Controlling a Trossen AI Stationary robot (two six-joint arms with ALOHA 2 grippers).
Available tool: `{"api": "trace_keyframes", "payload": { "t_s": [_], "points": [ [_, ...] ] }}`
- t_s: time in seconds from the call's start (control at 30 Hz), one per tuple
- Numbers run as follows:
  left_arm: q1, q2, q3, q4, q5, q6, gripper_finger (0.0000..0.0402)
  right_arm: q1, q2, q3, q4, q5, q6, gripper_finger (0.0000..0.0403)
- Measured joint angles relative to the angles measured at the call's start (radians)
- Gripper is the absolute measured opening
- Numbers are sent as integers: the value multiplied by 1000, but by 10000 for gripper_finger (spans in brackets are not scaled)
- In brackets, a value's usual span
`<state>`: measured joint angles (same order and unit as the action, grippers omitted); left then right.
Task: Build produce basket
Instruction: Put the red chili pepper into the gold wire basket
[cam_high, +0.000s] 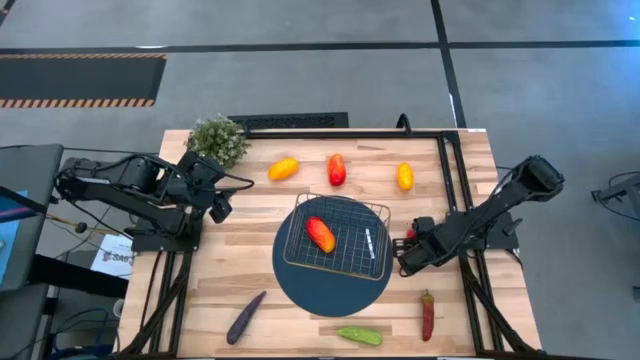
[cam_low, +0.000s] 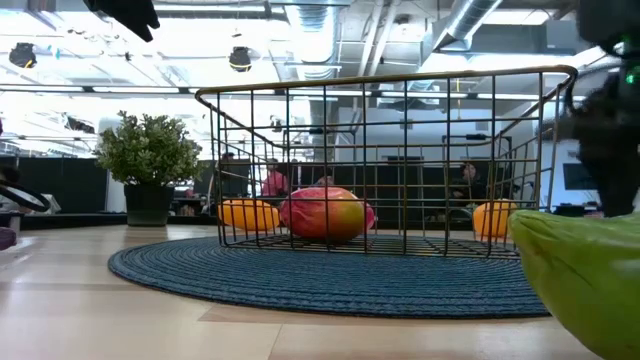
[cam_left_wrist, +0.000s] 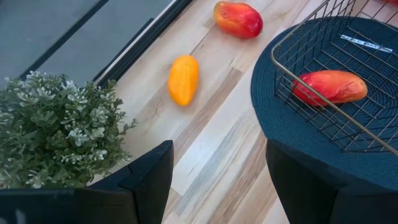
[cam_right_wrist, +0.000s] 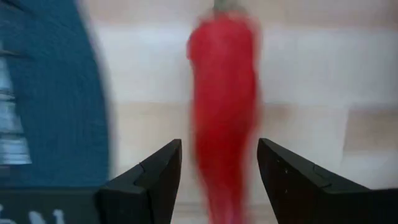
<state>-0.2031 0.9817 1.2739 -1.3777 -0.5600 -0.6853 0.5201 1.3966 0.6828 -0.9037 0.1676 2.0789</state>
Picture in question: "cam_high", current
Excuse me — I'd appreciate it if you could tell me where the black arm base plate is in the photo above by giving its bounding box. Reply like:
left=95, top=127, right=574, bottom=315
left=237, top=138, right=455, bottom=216
left=449, top=212, right=521, bottom=251
left=130, top=219, right=204, bottom=254

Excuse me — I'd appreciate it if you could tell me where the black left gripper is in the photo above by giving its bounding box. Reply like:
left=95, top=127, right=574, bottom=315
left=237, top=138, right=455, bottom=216
left=169, top=150, right=234, bottom=225

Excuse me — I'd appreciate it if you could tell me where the green pepper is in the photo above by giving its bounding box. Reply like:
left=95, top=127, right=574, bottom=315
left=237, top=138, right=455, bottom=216
left=335, top=325, right=384, bottom=347

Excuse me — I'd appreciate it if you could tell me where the orange-yellow mango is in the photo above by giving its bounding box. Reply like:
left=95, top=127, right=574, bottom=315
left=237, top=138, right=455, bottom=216
left=267, top=156, right=301, bottom=182

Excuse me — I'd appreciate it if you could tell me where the grey stand foot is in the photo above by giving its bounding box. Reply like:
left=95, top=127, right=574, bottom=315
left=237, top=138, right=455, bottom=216
left=590, top=171, right=640, bottom=224

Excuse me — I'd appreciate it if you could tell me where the thin black floor cable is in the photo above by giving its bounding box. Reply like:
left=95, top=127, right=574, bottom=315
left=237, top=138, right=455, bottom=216
left=62, top=146, right=160, bottom=156

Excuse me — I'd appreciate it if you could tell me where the dark purple eggplant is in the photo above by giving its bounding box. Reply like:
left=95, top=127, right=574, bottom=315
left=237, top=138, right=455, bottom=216
left=225, top=290, right=268, bottom=346

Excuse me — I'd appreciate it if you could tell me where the potted green plant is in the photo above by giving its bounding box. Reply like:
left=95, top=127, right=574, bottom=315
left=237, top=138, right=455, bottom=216
left=184, top=113, right=251, bottom=171

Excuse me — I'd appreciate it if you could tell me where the black metal table frame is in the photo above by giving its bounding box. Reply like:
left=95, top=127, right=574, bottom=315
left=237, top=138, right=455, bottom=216
left=119, top=127, right=546, bottom=360

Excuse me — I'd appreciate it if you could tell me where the black hazard-striped floor mat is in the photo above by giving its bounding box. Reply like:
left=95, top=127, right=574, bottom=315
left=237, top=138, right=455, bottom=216
left=0, top=53, right=168, bottom=109

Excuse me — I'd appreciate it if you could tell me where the gold wire basket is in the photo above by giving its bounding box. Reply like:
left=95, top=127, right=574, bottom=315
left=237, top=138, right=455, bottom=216
left=282, top=192, right=392, bottom=282

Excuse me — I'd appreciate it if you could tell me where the red and yellow mango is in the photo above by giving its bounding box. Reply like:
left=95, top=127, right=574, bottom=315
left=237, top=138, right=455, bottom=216
left=305, top=215, right=337, bottom=255

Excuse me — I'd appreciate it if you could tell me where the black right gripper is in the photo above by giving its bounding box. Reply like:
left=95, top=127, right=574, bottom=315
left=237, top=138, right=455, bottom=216
left=392, top=215, right=454, bottom=278

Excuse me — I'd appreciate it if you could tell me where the white printed paper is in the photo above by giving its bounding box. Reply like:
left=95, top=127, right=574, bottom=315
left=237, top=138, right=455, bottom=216
left=89, top=233, right=136, bottom=280

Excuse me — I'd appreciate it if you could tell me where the round blue woven placemat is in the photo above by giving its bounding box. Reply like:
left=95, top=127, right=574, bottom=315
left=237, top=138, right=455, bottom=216
left=271, top=195, right=395, bottom=318

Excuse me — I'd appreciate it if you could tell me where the dark red pepper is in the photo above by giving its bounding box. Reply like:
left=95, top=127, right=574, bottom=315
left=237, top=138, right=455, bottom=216
left=421, top=288, right=436, bottom=343

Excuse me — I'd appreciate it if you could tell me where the black beam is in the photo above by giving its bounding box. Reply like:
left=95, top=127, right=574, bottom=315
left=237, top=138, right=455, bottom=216
left=27, top=253, right=130, bottom=300

